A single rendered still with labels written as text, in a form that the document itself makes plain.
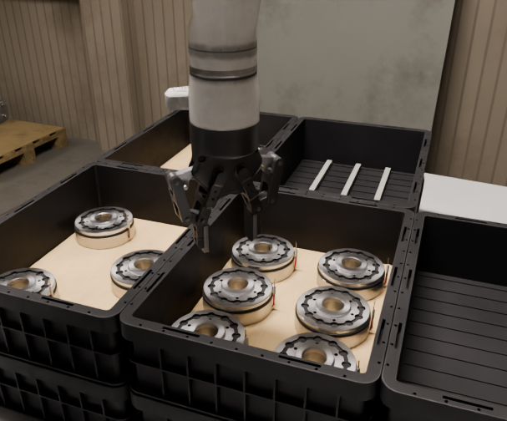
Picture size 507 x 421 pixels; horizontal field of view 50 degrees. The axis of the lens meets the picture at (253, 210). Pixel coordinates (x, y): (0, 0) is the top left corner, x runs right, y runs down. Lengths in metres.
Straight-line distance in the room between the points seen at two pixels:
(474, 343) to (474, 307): 0.08
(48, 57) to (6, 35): 0.38
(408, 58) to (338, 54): 0.31
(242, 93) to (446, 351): 0.44
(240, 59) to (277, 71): 2.19
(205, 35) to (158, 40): 2.89
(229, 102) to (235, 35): 0.06
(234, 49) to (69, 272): 0.52
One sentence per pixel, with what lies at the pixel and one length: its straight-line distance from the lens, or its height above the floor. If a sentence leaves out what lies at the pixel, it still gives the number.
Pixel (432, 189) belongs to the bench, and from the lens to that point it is 1.55.
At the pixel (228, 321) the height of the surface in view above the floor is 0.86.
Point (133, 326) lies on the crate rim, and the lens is 0.65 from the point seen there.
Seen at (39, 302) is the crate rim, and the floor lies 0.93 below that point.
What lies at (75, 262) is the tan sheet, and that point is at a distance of 0.97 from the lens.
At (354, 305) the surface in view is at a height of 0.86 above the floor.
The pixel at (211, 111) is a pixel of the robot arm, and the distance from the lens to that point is 0.56.
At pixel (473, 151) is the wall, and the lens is 2.94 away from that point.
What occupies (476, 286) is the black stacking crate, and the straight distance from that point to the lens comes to 0.93.
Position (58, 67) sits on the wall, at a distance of 4.00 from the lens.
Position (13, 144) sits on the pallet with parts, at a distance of 3.71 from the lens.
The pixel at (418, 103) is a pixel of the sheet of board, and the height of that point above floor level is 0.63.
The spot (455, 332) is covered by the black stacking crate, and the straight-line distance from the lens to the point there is 0.83.
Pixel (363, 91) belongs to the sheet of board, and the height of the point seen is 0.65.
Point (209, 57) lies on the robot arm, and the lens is 0.55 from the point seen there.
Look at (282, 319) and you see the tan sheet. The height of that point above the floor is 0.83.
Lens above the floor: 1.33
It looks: 28 degrees down
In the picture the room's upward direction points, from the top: straight up
